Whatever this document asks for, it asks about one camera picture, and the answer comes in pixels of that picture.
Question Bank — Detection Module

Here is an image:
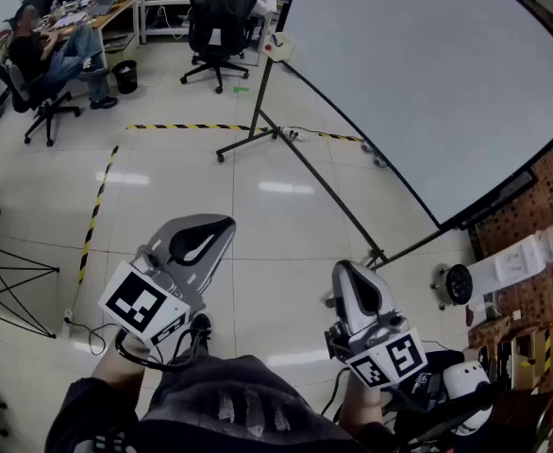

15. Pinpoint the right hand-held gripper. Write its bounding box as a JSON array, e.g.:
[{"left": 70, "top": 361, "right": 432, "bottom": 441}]
[{"left": 324, "top": 260, "right": 428, "bottom": 389}]

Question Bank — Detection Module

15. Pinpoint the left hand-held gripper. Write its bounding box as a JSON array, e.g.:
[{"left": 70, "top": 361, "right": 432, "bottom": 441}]
[{"left": 97, "top": 213, "right": 235, "bottom": 348}]

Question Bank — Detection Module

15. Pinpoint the yellow marker tray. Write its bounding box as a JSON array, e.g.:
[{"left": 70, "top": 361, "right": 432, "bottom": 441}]
[{"left": 262, "top": 30, "right": 296, "bottom": 63}]

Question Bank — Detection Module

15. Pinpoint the person's left forearm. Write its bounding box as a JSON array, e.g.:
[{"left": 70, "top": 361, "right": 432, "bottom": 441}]
[{"left": 90, "top": 332, "right": 145, "bottom": 395}]

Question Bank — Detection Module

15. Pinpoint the person's right forearm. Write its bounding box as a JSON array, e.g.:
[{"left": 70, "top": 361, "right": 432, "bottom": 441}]
[{"left": 340, "top": 368, "right": 384, "bottom": 436}]

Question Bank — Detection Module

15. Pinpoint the cardboard box with striped tape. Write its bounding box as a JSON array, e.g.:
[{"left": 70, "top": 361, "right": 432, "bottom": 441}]
[{"left": 467, "top": 316, "right": 553, "bottom": 391}]

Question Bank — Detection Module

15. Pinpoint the pale green storage box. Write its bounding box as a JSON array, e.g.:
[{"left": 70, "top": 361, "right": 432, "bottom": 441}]
[{"left": 101, "top": 30, "right": 139, "bottom": 65}]

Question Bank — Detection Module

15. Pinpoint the white whiteboard on black stand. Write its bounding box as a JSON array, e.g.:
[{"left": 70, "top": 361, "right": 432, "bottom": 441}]
[{"left": 215, "top": 0, "right": 553, "bottom": 273}]

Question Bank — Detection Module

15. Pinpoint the person's black left shoe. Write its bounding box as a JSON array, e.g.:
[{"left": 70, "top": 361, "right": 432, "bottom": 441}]
[{"left": 191, "top": 312, "right": 212, "bottom": 348}]

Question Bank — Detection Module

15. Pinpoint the yellow black floor tape strip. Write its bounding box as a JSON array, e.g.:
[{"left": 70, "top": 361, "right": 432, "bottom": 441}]
[
  {"left": 126, "top": 123, "right": 365, "bottom": 143},
  {"left": 76, "top": 145, "right": 120, "bottom": 285}
]

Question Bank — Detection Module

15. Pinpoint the person's dark clothed body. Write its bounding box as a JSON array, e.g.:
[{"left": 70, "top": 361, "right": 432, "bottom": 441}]
[{"left": 44, "top": 351, "right": 367, "bottom": 453}]

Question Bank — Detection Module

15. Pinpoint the white paper sheet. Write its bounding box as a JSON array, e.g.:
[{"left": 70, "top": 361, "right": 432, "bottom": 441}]
[{"left": 467, "top": 222, "right": 553, "bottom": 301}]

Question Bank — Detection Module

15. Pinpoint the black trash bin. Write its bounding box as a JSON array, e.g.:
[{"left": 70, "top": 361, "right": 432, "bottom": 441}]
[{"left": 110, "top": 59, "right": 139, "bottom": 95}]

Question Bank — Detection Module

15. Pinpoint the grey black office chair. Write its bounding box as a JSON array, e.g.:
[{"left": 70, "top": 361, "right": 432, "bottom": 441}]
[{"left": 0, "top": 40, "right": 82, "bottom": 148}]

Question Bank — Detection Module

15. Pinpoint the black mesh office chair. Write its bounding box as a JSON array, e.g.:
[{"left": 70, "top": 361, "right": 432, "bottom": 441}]
[{"left": 179, "top": 0, "right": 259, "bottom": 94}]

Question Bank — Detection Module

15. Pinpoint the white shelf rack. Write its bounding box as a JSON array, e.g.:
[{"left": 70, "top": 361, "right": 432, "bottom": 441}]
[{"left": 137, "top": 0, "right": 301, "bottom": 44}]

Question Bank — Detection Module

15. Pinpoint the wooden desk with white legs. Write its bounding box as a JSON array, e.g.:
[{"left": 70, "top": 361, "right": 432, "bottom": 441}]
[{"left": 44, "top": 0, "right": 142, "bottom": 65}]

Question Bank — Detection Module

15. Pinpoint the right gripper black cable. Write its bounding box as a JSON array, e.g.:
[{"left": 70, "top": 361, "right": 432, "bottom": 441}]
[{"left": 320, "top": 367, "right": 353, "bottom": 419}]

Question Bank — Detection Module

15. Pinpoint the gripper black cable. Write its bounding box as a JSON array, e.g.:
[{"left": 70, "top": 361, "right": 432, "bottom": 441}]
[
  {"left": 320, "top": 367, "right": 353, "bottom": 419},
  {"left": 114, "top": 327, "right": 211, "bottom": 373}
]

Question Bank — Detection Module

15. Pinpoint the black cable reel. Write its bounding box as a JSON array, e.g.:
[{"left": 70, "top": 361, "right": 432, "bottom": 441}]
[{"left": 430, "top": 262, "right": 474, "bottom": 310}]

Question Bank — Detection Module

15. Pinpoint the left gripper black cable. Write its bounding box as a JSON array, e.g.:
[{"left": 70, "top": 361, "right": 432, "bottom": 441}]
[{"left": 114, "top": 327, "right": 211, "bottom": 373}]

